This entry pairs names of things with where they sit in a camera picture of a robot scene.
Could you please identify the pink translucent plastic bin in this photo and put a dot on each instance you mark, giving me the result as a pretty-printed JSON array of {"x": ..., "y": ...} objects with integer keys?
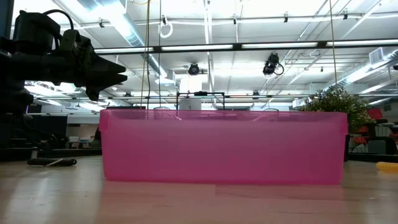
[{"x": 224, "y": 149}]

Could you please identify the small potted green plant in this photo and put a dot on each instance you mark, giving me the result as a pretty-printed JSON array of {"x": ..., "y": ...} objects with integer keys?
[{"x": 335, "y": 104}]

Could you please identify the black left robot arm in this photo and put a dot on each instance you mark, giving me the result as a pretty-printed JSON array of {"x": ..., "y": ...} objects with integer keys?
[{"x": 31, "y": 62}]

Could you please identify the black rectangular frame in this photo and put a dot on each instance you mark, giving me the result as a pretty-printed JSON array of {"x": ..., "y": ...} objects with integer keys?
[{"x": 200, "y": 93}]

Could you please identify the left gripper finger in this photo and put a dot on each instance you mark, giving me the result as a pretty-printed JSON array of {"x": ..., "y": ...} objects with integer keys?
[
  {"x": 105, "y": 81},
  {"x": 107, "y": 67}
]

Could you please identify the black background monitor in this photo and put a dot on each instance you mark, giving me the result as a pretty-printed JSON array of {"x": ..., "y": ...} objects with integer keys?
[{"x": 49, "y": 127}]

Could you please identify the silver air duct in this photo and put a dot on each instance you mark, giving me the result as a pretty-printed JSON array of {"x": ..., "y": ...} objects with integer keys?
[{"x": 130, "y": 34}]

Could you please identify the red office chair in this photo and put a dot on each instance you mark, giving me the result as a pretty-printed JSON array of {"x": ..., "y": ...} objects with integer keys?
[{"x": 374, "y": 113}]

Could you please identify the black bar with light strips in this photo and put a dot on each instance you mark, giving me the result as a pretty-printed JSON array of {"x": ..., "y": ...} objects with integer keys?
[{"x": 236, "y": 46}]

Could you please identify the black round-lens camera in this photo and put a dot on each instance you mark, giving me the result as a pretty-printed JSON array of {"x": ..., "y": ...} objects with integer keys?
[{"x": 193, "y": 69}]

